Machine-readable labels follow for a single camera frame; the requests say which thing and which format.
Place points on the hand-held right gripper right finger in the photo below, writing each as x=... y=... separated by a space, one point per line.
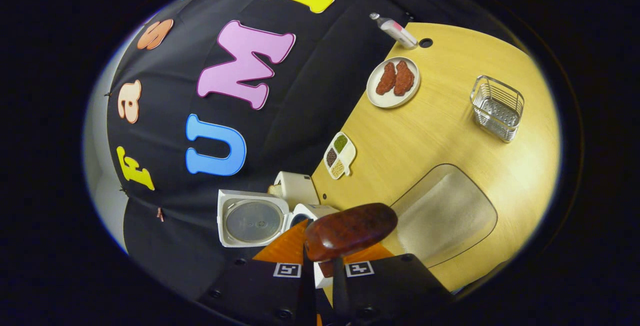
x=390 y=286

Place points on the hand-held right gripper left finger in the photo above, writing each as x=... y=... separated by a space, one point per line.
x=250 y=286

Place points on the white rice cooker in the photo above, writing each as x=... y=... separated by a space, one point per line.
x=252 y=221

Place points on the brown wooden spoon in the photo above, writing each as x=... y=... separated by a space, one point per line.
x=350 y=231

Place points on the clear tray of rice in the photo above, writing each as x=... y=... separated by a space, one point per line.
x=445 y=211

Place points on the toast bread slice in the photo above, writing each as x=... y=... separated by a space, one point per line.
x=273 y=190

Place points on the white toaster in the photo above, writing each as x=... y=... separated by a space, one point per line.
x=297 y=188

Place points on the copper cloth clip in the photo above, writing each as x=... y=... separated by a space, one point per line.
x=160 y=213

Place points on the white divided dish of grains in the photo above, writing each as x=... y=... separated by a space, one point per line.
x=340 y=155

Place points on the white round plate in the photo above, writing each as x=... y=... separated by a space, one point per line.
x=380 y=98

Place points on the black backdrop cloth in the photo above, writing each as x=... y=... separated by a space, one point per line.
x=310 y=90

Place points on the red-brown sausage piece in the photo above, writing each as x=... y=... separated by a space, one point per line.
x=404 y=78
x=386 y=79

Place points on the black table grommet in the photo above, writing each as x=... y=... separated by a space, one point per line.
x=426 y=43

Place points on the clear bottle with pink label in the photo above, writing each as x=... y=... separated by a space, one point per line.
x=397 y=30

